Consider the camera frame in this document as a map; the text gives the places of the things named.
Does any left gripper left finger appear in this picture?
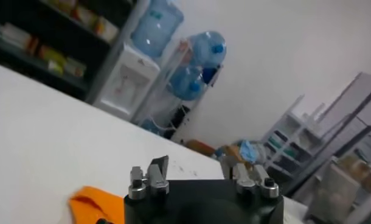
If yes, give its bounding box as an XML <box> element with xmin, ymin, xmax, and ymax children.
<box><xmin>128</xmin><ymin>155</ymin><xmax>170</xmax><ymax>201</ymax></box>

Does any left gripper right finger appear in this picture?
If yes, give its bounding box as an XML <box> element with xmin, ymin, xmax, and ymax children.
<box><xmin>219</xmin><ymin>155</ymin><xmax>280</xmax><ymax>199</ymax></box>

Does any orange t-shirt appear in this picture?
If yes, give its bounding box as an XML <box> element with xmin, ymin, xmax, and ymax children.
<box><xmin>68</xmin><ymin>185</ymin><xmax>126</xmax><ymax>224</ymax></box>

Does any light blue garment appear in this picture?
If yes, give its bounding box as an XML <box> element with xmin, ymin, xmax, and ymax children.
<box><xmin>238</xmin><ymin>139</ymin><xmax>261</xmax><ymax>164</ymax></box>

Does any open brown cardboard box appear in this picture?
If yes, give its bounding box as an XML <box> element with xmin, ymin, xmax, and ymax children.
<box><xmin>185</xmin><ymin>139</ymin><xmax>216</xmax><ymax>158</ymax></box>

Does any white storage shelf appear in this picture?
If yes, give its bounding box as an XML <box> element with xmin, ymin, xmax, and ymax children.
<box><xmin>261</xmin><ymin>94</ymin><xmax>326</xmax><ymax>183</ymax></box>

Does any white jug rack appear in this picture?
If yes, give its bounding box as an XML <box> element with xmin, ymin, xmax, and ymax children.
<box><xmin>132</xmin><ymin>36</ymin><xmax>226</xmax><ymax>144</ymax></box>

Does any white water dispenser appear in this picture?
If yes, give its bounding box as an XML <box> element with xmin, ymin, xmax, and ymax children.
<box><xmin>92</xmin><ymin>42</ymin><xmax>161</xmax><ymax>121</ymax></box>

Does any labelled blue water jug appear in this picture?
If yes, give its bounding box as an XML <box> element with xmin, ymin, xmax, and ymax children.
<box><xmin>130</xmin><ymin>0</ymin><xmax>185</xmax><ymax>58</ymax></box>

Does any black shelving unit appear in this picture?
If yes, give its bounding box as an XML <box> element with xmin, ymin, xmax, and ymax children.
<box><xmin>0</xmin><ymin>0</ymin><xmax>150</xmax><ymax>103</ymax></box>

